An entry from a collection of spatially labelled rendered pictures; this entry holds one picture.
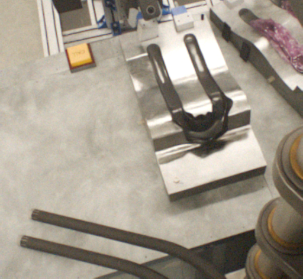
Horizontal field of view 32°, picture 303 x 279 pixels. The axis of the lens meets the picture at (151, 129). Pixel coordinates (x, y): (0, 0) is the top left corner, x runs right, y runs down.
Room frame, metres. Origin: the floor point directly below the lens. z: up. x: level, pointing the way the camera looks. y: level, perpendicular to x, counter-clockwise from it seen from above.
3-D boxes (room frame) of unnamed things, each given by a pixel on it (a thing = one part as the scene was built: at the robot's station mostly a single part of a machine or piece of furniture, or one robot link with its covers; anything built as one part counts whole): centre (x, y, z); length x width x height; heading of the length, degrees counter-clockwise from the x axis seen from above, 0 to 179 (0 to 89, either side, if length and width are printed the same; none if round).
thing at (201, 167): (0.74, -0.11, 0.87); 0.50 x 0.26 x 0.14; 7
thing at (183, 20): (1.02, -0.14, 0.89); 0.13 x 0.05 x 0.05; 6
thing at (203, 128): (0.76, -0.12, 0.92); 0.35 x 0.16 x 0.09; 7
